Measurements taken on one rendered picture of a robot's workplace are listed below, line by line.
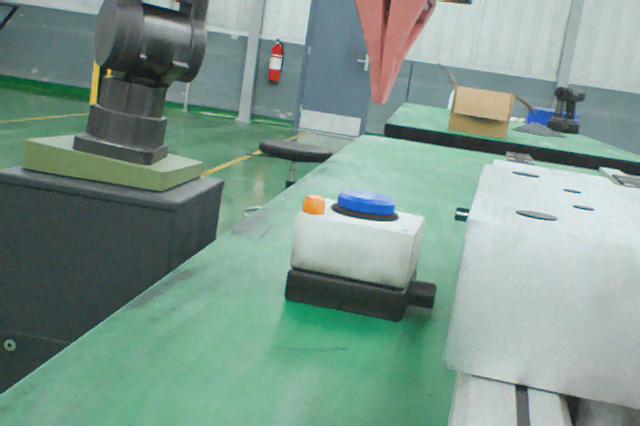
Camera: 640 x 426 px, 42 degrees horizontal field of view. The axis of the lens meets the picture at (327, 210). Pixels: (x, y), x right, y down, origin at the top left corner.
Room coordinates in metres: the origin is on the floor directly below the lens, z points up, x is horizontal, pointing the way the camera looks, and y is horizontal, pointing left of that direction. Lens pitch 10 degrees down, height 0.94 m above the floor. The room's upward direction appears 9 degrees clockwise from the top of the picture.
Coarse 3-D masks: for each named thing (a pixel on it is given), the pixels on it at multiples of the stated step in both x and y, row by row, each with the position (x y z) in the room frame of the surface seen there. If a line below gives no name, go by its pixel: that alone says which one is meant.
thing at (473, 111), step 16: (464, 96) 2.86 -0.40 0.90; (480, 96) 2.86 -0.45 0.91; (496, 96) 2.85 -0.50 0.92; (512, 96) 2.85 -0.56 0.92; (464, 112) 2.84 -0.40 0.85; (480, 112) 2.83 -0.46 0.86; (496, 112) 2.83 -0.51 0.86; (448, 128) 2.88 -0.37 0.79; (464, 128) 2.87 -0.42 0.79; (480, 128) 2.87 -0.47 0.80; (496, 128) 2.86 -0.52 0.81
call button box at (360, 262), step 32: (320, 224) 0.54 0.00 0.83; (352, 224) 0.53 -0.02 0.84; (384, 224) 0.54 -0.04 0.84; (416, 224) 0.56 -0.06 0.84; (320, 256) 0.54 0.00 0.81; (352, 256) 0.53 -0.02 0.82; (384, 256) 0.53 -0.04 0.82; (416, 256) 0.57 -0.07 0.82; (288, 288) 0.54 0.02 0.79; (320, 288) 0.54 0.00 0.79; (352, 288) 0.53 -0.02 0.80; (384, 288) 0.53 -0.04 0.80; (416, 288) 0.56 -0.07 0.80
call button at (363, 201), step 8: (344, 192) 0.57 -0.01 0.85; (352, 192) 0.57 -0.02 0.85; (360, 192) 0.58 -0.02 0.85; (368, 192) 0.58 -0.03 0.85; (344, 200) 0.56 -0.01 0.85; (352, 200) 0.56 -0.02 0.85; (360, 200) 0.55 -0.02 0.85; (368, 200) 0.55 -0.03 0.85; (376, 200) 0.56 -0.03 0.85; (384, 200) 0.56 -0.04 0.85; (392, 200) 0.57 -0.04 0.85; (352, 208) 0.56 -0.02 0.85; (360, 208) 0.55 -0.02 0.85; (368, 208) 0.55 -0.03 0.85; (376, 208) 0.55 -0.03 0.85; (384, 208) 0.56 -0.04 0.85; (392, 208) 0.56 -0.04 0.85
